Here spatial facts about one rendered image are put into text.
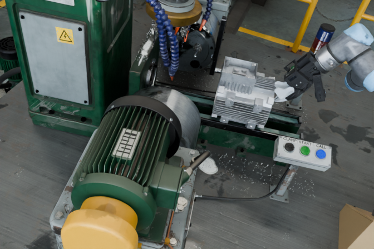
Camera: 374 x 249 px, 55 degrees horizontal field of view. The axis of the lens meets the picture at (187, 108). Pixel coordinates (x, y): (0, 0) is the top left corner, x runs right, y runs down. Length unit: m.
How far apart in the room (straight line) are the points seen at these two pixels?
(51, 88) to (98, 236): 0.79
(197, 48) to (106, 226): 1.01
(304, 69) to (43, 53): 0.83
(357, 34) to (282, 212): 0.64
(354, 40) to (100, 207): 0.84
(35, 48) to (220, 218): 0.82
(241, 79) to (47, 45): 0.64
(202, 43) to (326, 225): 0.83
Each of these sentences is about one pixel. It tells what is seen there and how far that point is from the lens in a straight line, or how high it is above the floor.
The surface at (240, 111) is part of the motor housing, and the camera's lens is 1.30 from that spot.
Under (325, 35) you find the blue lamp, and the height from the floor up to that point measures 1.19.
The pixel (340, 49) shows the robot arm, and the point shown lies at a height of 1.34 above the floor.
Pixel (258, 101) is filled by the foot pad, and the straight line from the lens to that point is 1.28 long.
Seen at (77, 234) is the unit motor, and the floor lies 1.31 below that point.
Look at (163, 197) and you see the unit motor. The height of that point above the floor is 1.28.
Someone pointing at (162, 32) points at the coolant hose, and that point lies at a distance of 1.04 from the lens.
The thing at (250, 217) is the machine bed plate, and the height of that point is 0.80.
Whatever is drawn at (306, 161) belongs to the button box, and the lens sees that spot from 1.18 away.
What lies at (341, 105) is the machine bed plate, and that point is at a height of 0.80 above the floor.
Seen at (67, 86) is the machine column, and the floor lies 1.05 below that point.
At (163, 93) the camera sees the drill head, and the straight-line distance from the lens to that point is 1.09.
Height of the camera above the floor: 1.87
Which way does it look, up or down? 43 degrees down
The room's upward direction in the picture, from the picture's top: 10 degrees clockwise
